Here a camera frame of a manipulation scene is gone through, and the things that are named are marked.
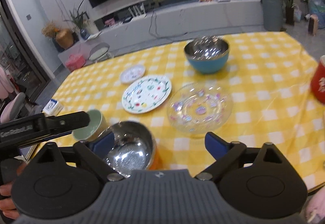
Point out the small white blue box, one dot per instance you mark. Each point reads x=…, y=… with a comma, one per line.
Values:
x=52, y=108

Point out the grey trash bin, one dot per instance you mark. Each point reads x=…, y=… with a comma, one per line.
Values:
x=272, y=15

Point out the blue steel bowl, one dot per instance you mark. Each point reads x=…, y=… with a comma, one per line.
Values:
x=207, y=55

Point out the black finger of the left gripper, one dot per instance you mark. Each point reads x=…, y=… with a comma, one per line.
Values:
x=39, y=128

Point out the red cup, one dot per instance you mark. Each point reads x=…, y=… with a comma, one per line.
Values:
x=318, y=81

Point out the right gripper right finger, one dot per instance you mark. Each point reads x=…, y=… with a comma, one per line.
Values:
x=226, y=156

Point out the yellow checkered tablecloth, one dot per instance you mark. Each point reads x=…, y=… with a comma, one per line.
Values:
x=261, y=95

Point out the large white fruit plate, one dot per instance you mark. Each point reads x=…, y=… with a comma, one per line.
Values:
x=146, y=94

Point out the pink office chair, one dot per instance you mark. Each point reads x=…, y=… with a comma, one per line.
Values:
x=13, y=108

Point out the green plant blue pot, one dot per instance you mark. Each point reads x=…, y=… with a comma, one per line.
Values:
x=77, y=17

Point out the small white patterned plate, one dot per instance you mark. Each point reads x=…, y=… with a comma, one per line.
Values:
x=132, y=74

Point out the golden vase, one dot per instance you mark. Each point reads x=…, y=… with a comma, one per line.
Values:
x=65, y=38

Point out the clear glass floral plate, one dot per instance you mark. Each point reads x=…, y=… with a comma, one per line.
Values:
x=199, y=108

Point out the round table mirror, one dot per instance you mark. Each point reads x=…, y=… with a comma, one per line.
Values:
x=99, y=53

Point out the person's left hand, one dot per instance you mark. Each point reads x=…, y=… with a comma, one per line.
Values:
x=11, y=169

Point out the pink bag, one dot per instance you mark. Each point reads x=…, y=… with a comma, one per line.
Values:
x=74, y=62

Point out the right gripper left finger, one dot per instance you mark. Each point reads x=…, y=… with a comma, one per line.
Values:
x=90, y=156

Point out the orange steel bowl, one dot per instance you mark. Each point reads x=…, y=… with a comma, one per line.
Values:
x=134, y=148

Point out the green ceramic bowl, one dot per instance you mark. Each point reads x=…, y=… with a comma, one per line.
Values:
x=96, y=126

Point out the grey tv cabinet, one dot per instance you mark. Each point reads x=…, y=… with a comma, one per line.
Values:
x=175, y=23

